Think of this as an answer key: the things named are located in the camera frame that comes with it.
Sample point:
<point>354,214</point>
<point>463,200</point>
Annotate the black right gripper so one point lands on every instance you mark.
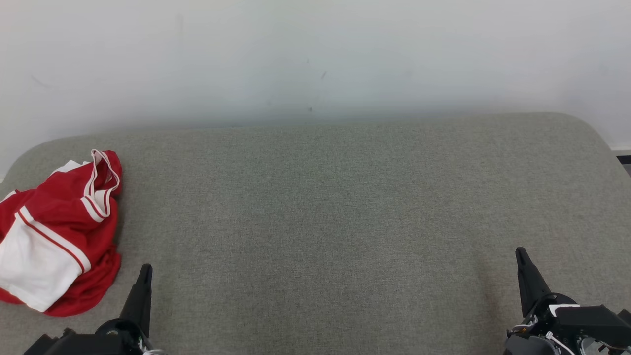
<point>537,335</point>

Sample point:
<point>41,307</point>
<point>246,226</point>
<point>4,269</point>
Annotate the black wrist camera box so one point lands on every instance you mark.
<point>591,320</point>
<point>64,345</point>

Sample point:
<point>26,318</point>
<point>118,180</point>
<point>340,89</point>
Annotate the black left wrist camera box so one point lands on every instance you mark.
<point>64,345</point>

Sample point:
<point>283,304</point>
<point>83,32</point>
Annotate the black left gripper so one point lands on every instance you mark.
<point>121,337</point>

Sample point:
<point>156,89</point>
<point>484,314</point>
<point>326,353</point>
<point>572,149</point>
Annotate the red basketball jersey number 23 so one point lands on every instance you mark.
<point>54,212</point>

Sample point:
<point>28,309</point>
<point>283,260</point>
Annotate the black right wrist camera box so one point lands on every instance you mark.
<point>591,320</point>

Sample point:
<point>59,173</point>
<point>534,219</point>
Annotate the red shorts with white stripes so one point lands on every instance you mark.
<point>96,286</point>

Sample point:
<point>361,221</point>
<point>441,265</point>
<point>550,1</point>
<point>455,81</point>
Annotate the black baseboard strip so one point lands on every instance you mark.
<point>625,159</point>

